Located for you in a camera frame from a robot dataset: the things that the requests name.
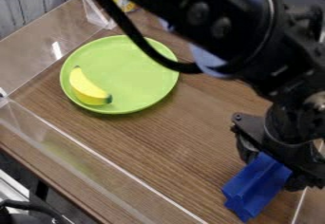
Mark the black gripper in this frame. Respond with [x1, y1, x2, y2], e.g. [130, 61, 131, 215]
[229, 107, 325, 193]

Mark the blue cross-shaped block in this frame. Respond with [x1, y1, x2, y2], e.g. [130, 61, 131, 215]
[222, 153, 292, 223]

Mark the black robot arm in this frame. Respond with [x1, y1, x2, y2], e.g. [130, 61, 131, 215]
[95, 0, 325, 191]

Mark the green plastic plate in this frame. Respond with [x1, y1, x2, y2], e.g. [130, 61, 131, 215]
[60, 35, 179, 115]

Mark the yellow toy banana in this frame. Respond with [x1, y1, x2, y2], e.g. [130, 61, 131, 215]
[68, 65, 113, 105]

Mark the yellow labelled tin can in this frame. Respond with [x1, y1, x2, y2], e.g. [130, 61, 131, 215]
[114, 0, 138, 13]

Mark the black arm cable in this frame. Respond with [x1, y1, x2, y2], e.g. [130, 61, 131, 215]
[78, 0, 205, 75]

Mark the black cable at corner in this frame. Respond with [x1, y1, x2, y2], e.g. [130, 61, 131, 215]
[0, 198, 64, 224]

